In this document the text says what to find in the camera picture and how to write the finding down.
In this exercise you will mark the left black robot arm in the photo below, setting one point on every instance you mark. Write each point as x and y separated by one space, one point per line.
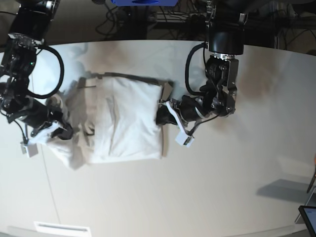
217 98

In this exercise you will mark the white label strip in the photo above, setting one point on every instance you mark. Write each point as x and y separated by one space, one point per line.
59 229

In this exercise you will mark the white T-shirt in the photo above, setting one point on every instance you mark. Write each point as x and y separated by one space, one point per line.
113 116

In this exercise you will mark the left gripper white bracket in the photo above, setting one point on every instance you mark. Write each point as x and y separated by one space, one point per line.
185 113

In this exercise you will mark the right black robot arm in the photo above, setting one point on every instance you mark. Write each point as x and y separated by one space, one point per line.
25 37

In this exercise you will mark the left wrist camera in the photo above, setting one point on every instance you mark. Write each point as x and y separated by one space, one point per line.
184 140

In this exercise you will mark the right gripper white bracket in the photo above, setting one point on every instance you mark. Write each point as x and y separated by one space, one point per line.
45 120

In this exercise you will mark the blue box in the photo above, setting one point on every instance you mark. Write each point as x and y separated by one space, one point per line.
144 2

